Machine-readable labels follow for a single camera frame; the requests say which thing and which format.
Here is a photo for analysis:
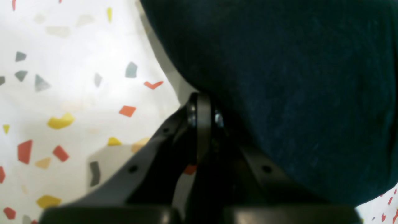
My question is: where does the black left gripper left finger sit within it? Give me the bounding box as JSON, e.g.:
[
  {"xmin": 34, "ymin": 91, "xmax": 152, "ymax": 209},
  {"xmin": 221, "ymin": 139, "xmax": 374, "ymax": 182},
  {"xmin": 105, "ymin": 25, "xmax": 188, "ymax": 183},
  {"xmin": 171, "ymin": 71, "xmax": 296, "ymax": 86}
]
[{"xmin": 39, "ymin": 93, "xmax": 199, "ymax": 224}]

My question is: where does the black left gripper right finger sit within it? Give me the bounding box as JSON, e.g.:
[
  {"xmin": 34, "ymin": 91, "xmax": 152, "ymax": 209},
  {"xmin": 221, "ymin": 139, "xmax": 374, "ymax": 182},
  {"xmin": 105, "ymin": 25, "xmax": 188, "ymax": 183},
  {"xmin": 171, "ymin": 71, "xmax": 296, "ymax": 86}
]
[{"xmin": 197, "ymin": 93, "xmax": 362, "ymax": 224}]

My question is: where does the black t-shirt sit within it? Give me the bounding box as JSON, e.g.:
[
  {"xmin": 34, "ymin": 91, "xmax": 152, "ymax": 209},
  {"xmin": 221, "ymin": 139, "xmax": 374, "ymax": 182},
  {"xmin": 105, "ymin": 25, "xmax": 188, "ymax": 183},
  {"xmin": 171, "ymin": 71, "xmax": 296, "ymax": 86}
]
[{"xmin": 141, "ymin": 0, "xmax": 397, "ymax": 205}]

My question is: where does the terrazzo pattern tablecloth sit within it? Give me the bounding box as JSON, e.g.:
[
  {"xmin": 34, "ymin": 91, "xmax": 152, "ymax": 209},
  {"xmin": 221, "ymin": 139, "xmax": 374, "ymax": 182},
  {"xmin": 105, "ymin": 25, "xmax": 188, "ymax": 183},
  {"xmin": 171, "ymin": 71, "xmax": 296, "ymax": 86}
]
[{"xmin": 1, "ymin": 0, "xmax": 397, "ymax": 224}]

